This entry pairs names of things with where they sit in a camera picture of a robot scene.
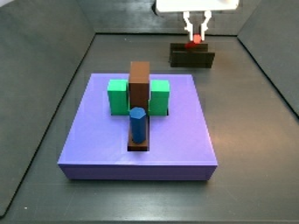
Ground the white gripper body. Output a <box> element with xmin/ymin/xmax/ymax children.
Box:
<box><xmin>154</xmin><ymin>0</ymin><xmax>238</xmax><ymax>13</ymax></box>

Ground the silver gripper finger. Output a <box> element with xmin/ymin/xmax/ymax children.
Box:
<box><xmin>200</xmin><ymin>10</ymin><xmax>210</xmax><ymax>42</ymax></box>
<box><xmin>182</xmin><ymin>11</ymin><xmax>193</xmax><ymax>41</ymax></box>

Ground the red peg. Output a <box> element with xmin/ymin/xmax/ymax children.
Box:
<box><xmin>184</xmin><ymin>34</ymin><xmax>201</xmax><ymax>49</ymax></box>

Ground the purple base board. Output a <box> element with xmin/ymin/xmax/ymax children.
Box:
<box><xmin>57</xmin><ymin>73</ymin><xmax>217</xmax><ymax>180</ymax></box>

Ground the brown L-shaped block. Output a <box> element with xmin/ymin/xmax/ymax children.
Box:
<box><xmin>126</xmin><ymin>61</ymin><xmax>149</xmax><ymax>151</ymax></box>

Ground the right green block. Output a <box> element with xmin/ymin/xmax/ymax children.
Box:
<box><xmin>149</xmin><ymin>80</ymin><xmax>170</xmax><ymax>116</ymax></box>

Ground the green block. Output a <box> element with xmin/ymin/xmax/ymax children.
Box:
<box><xmin>149</xmin><ymin>80</ymin><xmax>170</xmax><ymax>116</ymax></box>
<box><xmin>106</xmin><ymin>79</ymin><xmax>128</xmax><ymax>116</ymax></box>

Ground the left green block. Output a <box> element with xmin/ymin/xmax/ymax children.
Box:
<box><xmin>106</xmin><ymin>79</ymin><xmax>128</xmax><ymax>116</ymax></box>

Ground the blue hexagonal peg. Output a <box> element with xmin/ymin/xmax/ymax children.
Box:
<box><xmin>129</xmin><ymin>107</ymin><xmax>145</xmax><ymax>144</ymax></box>

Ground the black angled bracket holder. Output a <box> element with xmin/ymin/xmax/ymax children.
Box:
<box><xmin>169</xmin><ymin>43</ymin><xmax>214</xmax><ymax>68</ymax></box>

